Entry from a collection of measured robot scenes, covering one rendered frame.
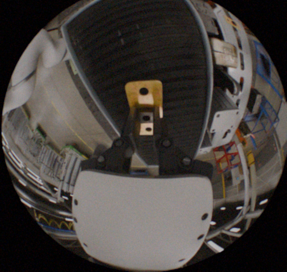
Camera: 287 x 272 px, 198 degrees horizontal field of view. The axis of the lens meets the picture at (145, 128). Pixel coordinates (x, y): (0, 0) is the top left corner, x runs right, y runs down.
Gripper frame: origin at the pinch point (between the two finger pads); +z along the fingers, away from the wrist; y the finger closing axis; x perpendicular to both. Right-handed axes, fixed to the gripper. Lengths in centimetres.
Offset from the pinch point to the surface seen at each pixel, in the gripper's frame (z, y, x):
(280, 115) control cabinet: 81, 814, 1
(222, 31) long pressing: 18.5, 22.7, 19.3
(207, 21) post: 9.0, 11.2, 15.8
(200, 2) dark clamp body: 11.1, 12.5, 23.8
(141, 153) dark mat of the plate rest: 2.8, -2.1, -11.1
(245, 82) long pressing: 18.8, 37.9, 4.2
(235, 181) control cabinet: -46, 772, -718
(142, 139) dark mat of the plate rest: 2.8, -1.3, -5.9
